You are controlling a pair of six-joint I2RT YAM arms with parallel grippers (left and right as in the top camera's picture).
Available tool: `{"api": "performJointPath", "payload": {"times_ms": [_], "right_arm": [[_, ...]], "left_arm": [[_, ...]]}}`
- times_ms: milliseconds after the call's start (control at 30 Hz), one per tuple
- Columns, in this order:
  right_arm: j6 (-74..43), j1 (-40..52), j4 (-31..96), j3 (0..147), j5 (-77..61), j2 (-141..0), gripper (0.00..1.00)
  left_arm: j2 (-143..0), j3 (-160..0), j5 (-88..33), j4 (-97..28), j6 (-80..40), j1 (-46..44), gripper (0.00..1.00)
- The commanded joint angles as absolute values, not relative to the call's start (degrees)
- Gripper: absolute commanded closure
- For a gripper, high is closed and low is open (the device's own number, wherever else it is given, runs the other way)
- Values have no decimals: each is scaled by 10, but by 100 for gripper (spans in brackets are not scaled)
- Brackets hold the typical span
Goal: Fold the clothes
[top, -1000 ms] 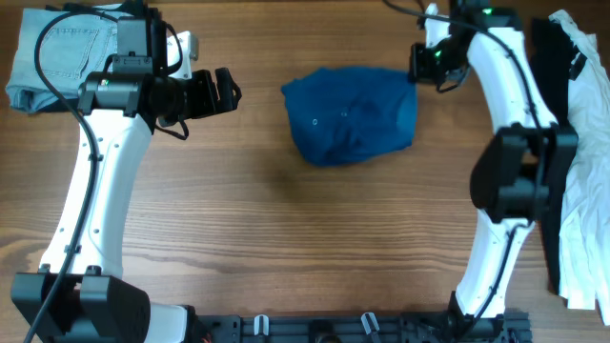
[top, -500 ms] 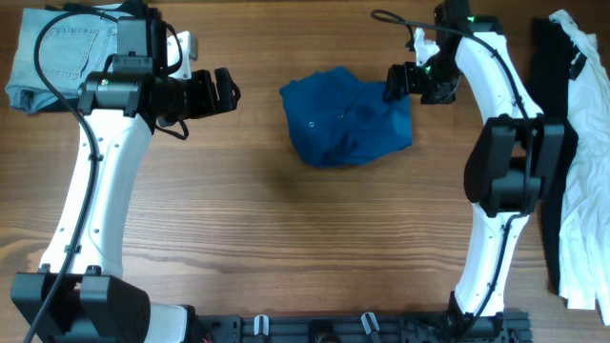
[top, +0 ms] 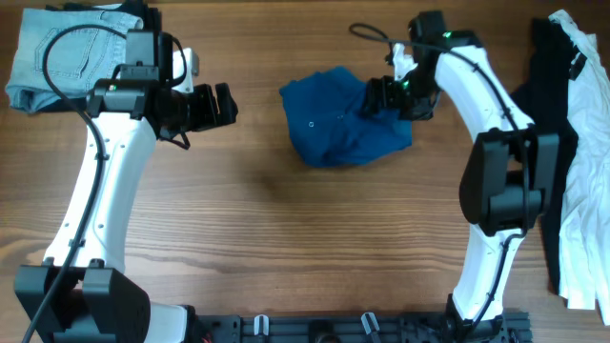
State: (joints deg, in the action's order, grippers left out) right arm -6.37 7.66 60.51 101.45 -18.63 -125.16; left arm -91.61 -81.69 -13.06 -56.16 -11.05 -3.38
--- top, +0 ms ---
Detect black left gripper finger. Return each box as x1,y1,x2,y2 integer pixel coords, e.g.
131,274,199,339
218,105,238,126
214,83,237,108

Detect blue t-shirt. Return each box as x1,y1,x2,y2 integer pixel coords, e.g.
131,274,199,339
279,67,413,168

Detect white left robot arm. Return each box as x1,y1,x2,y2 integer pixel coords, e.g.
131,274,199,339
14,30,238,342

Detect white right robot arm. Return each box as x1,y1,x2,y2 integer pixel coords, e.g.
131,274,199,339
349,10,559,342

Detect folded black garment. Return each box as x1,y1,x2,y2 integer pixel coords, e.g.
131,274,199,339
35,0,162,112

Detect folded light blue jeans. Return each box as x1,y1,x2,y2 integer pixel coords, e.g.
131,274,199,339
6,9,143,113

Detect black t-shirt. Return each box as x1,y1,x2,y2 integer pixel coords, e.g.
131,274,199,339
511,18,587,293

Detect white garment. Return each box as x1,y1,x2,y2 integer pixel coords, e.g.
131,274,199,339
549,10,609,325

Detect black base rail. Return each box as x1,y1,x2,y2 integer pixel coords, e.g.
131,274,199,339
108,309,533,343

